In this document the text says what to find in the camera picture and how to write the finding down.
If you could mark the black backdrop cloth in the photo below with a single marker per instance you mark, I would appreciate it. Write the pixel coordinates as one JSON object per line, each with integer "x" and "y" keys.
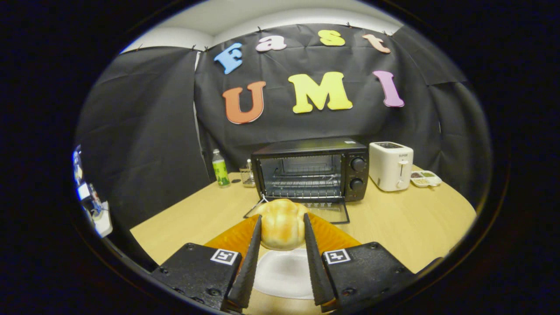
{"x": 284, "y": 127}

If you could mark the golden bread roll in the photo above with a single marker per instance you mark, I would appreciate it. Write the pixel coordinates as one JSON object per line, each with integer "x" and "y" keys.
{"x": 282, "y": 223}

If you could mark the small clear container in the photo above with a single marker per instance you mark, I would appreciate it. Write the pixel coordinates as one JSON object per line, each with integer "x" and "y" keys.
{"x": 247, "y": 176}

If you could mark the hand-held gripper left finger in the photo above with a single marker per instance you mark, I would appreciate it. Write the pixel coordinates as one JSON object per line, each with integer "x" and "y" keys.
{"x": 250, "y": 267}

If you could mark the black toaster oven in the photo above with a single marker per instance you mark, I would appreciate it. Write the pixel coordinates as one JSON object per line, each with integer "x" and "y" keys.
{"x": 356, "y": 175}

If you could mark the white plate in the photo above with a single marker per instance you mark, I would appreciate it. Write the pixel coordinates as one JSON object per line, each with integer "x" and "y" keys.
{"x": 284, "y": 273}

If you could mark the white pop-up toaster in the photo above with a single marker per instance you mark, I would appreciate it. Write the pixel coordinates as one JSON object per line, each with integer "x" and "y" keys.
{"x": 389, "y": 168}

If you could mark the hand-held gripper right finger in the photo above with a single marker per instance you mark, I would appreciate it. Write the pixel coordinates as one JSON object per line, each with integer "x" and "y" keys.
{"x": 314, "y": 267}

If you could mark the white divided snack dish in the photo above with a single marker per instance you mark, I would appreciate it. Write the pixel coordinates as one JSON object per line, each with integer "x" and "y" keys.
{"x": 425, "y": 179}

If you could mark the green label drink bottle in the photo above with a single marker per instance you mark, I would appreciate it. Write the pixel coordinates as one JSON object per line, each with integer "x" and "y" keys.
{"x": 220, "y": 170}

